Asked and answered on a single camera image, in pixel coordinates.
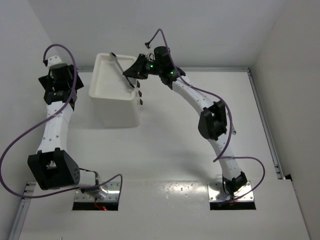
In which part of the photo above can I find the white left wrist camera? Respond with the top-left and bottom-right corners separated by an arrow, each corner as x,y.
45,55 -> 62,68

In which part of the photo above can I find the metal base plate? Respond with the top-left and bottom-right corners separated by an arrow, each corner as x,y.
74,182 -> 121,203
207,181 -> 255,203

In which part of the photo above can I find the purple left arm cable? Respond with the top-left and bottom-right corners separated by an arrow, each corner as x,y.
0,44 -> 124,199

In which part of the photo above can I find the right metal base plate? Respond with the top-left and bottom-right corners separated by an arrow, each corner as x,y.
207,181 -> 255,203

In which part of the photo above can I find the white drawer cabinet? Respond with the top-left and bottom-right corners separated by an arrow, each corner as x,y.
88,53 -> 142,128

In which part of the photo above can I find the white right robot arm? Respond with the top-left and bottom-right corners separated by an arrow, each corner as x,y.
122,46 -> 247,196

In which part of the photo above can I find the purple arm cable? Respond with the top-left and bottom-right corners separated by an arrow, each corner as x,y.
0,44 -> 124,199
144,28 -> 266,205

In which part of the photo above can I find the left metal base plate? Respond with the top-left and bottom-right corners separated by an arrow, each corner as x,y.
74,182 -> 121,203

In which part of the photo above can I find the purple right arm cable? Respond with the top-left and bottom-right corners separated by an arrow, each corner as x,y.
144,28 -> 266,205

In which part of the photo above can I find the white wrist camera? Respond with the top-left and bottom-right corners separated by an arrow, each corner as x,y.
146,48 -> 155,61
45,55 -> 62,68

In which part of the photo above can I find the small combination wrench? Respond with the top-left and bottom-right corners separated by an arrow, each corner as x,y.
232,126 -> 237,135

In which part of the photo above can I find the large ratchet wrench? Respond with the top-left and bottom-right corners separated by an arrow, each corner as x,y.
109,52 -> 135,89

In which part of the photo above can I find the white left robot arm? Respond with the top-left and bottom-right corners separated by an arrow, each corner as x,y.
27,55 -> 102,199

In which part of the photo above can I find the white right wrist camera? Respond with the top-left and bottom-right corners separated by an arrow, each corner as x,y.
146,48 -> 155,61

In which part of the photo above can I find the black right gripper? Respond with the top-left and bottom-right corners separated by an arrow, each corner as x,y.
123,54 -> 162,80

